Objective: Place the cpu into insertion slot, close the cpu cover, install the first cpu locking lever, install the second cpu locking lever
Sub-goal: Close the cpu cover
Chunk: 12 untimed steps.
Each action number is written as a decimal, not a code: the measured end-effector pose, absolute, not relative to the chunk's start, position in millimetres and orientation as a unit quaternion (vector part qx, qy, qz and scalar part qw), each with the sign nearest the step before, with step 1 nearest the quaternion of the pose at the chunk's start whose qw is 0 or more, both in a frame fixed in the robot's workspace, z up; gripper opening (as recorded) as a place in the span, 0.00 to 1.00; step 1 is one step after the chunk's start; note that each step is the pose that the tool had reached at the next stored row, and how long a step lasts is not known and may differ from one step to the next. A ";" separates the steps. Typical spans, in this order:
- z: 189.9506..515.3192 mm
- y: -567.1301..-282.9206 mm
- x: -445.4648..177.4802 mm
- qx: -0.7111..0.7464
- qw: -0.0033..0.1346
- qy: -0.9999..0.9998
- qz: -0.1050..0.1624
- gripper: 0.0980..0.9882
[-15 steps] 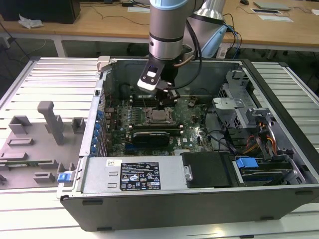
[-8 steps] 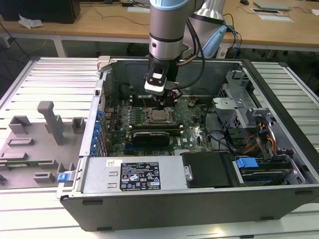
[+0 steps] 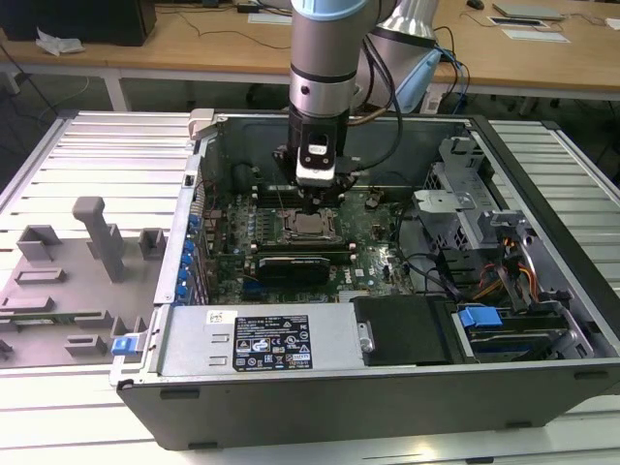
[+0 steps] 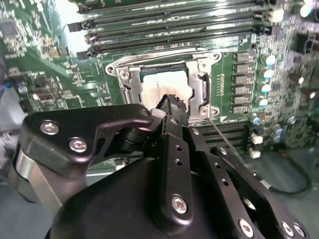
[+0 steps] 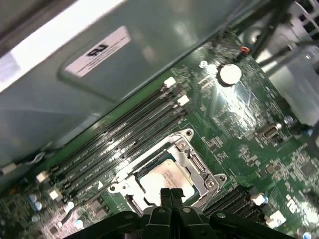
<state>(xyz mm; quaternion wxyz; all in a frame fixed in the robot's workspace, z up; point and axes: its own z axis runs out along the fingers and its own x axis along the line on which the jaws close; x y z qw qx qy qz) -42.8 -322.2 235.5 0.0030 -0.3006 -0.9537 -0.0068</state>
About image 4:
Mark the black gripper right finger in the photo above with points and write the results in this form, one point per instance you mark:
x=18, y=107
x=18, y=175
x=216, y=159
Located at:
x=231, y=174

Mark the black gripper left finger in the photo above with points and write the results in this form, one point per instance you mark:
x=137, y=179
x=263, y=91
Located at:
x=82, y=124

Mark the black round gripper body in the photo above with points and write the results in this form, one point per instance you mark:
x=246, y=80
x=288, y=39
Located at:
x=112, y=211

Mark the thin metal locking lever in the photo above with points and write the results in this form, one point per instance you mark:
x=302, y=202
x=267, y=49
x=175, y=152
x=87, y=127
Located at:
x=224, y=138

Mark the metal socket cover frame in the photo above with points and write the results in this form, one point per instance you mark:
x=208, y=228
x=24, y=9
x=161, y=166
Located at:
x=133, y=82

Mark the silver square CPU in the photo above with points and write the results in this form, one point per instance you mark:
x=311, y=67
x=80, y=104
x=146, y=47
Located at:
x=162, y=82

